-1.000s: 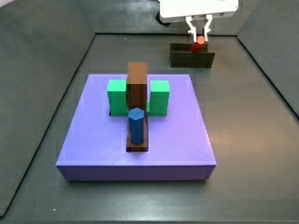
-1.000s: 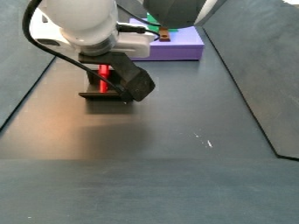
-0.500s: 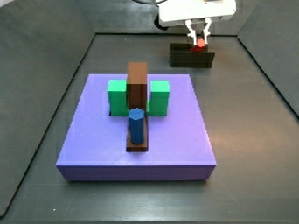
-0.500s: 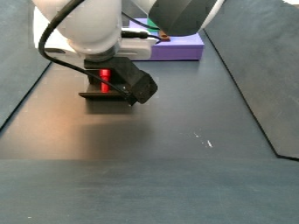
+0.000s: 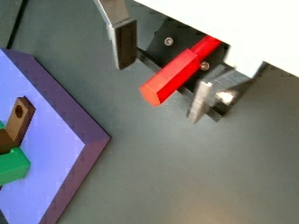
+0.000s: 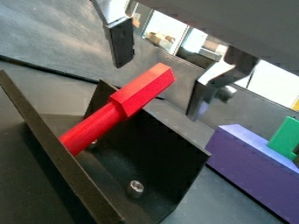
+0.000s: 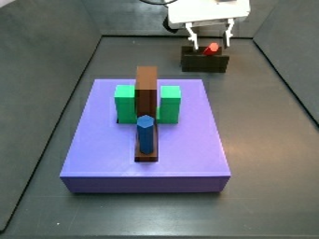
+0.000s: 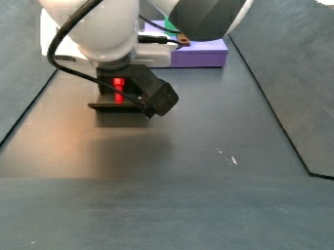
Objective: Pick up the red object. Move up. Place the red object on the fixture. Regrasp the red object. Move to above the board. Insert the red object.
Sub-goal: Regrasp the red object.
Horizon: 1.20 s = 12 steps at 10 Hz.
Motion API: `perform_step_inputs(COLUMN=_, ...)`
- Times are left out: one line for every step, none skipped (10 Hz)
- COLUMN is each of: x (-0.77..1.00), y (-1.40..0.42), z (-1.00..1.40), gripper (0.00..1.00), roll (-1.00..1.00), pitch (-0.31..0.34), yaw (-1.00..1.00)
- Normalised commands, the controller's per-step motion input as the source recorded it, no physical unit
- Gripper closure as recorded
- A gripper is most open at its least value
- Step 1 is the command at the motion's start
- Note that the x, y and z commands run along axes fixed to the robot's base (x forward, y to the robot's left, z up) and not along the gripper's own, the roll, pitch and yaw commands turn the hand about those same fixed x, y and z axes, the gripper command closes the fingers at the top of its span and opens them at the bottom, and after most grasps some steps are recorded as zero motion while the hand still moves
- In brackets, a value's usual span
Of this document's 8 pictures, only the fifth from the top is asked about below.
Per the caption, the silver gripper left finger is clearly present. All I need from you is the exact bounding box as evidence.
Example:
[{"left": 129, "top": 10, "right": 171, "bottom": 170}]
[{"left": 94, "top": 0, "right": 137, "bottom": 70}]

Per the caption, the black angled holder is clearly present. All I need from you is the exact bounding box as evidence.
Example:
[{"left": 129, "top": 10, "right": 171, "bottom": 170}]
[{"left": 135, "top": 17, "right": 238, "bottom": 123}]

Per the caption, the brown upright block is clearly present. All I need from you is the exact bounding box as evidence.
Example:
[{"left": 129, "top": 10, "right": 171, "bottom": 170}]
[{"left": 0, "top": 96, "right": 35, "bottom": 155}]

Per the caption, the purple board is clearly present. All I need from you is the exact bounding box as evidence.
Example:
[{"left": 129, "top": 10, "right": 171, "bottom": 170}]
[{"left": 0, "top": 49, "right": 110, "bottom": 224}]

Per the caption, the green block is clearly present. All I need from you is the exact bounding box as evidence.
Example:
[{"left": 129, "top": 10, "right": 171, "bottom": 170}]
[{"left": 0, "top": 121, "right": 33, "bottom": 186}]

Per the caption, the red peg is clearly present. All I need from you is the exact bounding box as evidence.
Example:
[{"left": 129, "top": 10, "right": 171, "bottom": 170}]
[{"left": 139, "top": 36, "right": 221, "bottom": 106}]

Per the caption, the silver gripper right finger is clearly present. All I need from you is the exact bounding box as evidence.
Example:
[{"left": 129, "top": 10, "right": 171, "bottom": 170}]
[{"left": 187, "top": 65, "right": 250, "bottom": 123}]

